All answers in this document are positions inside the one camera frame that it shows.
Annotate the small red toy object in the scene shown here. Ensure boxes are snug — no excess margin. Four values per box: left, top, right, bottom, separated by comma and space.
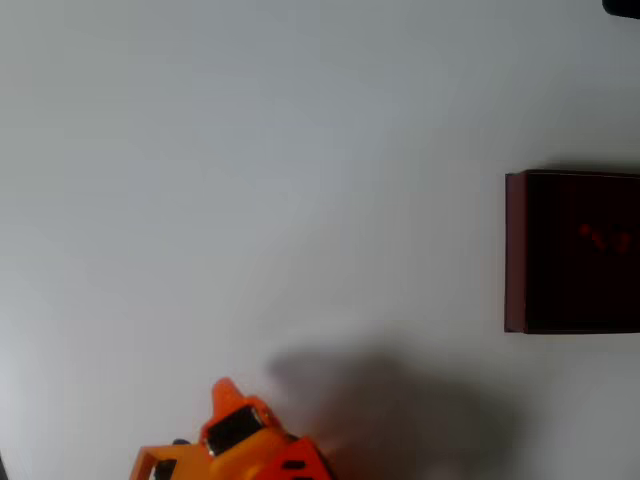
576, 222, 632, 255

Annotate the dark red open box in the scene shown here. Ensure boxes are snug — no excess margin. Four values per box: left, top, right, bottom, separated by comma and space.
503, 169, 640, 335

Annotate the black object at corner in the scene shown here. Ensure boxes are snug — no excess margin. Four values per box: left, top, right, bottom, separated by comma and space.
602, 0, 640, 20

